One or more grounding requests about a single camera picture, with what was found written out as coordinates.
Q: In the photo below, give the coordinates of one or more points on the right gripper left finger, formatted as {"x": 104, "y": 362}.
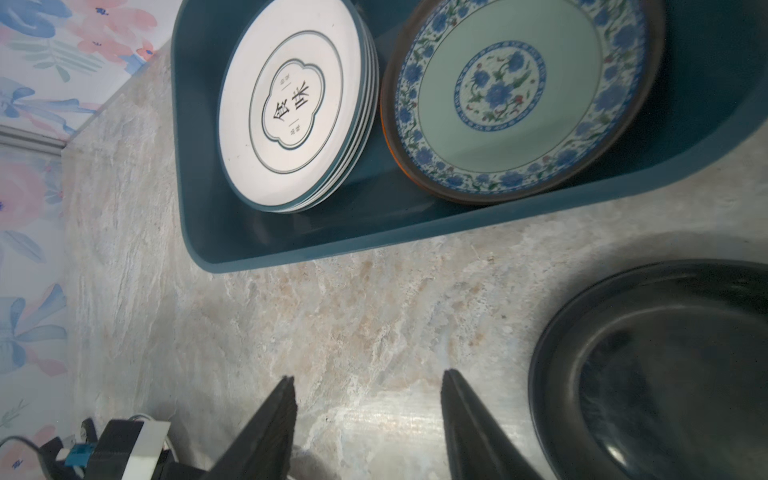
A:
{"x": 263, "y": 449}

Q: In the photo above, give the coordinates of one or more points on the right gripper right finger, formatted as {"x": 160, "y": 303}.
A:
{"x": 477, "y": 447}

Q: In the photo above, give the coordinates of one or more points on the white flower-outline plate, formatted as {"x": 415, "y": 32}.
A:
{"x": 290, "y": 100}

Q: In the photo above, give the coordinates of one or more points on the small green patterned plate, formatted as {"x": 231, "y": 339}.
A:
{"x": 485, "y": 102}

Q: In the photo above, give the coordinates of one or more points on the orange sunburst plate top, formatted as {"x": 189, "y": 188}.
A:
{"x": 360, "y": 140}

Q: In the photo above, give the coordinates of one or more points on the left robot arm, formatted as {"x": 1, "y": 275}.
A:
{"x": 133, "y": 448}

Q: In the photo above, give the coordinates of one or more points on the teal plastic bin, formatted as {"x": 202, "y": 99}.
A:
{"x": 710, "y": 95}

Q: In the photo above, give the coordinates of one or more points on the black round plate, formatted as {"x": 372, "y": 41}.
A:
{"x": 658, "y": 372}

